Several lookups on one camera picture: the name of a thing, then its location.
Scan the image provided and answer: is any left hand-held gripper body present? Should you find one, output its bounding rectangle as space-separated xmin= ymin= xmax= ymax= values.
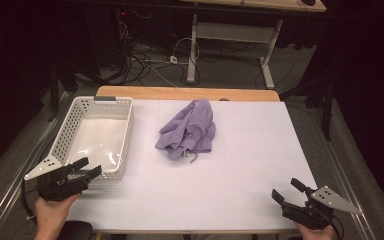
xmin=23 ymin=154 xmax=93 ymax=202

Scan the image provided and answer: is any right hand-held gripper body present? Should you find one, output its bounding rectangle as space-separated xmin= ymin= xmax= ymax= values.
xmin=280 ymin=185 xmax=363 ymax=231

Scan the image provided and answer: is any white perforated plastic basket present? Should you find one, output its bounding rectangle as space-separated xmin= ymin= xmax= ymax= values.
xmin=46 ymin=95 xmax=134 ymax=181

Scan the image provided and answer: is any purple cloth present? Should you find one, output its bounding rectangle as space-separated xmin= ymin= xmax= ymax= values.
xmin=154 ymin=97 xmax=217 ymax=164

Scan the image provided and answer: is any person's right hand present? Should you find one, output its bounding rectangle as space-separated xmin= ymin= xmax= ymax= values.
xmin=294 ymin=200 xmax=338 ymax=240

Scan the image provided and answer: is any person's left hand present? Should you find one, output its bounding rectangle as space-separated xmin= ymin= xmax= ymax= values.
xmin=34 ymin=193 xmax=81 ymax=240

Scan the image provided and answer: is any person's dark clothing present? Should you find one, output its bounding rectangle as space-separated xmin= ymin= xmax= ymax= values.
xmin=58 ymin=220 xmax=94 ymax=240

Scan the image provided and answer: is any white table cover sheet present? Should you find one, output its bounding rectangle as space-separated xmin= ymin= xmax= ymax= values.
xmin=64 ymin=99 xmax=319 ymax=232

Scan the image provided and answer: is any black tripod stand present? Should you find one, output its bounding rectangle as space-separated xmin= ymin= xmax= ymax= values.
xmin=279 ymin=74 xmax=335 ymax=142

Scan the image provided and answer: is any desk with white legs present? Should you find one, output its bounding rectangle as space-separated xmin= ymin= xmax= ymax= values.
xmin=179 ymin=0 xmax=328 ymax=90

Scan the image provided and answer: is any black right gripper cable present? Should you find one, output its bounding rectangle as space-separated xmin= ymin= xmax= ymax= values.
xmin=329 ymin=215 xmax=346 ymax=240

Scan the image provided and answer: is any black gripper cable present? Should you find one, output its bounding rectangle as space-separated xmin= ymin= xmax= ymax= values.
xmin=329 ymin=215 xmax=346 ymax=240
xmin=20 ymin=179 xmax=38 ymax=221

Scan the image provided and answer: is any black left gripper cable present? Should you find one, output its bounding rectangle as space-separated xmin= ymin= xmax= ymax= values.
xmin=20 ymin=179 xmax=38 ymax=221

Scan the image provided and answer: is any metal floor rail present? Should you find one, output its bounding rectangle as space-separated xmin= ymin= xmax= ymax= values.
xmin=306 ymin=104 xmax=378 ymax=240
xmin=0 ymin=91 xmax=78 ymax=239

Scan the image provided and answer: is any tangle of black cables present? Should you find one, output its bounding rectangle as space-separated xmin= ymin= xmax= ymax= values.
xmin=114 ymin=9 xmax=203 ymax=88

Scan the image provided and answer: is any white cable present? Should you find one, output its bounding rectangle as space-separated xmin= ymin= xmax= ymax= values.
xmin=171 ymin=37 xmax=201 ymax=66

